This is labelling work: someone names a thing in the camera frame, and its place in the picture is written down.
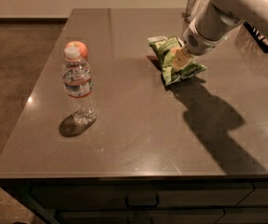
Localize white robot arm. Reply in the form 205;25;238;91
173;0;268;70

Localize clear plastic water bottle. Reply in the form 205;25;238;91
62;47;97;126

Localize green jalapeno chip bag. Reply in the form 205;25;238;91
148;36;207;86

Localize black wire basket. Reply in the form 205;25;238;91
244;21;268;53

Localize red apple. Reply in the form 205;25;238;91
65;40;89;60

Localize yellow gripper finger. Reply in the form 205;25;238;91
172;47;193;71

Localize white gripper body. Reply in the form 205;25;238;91
183;17;222;56

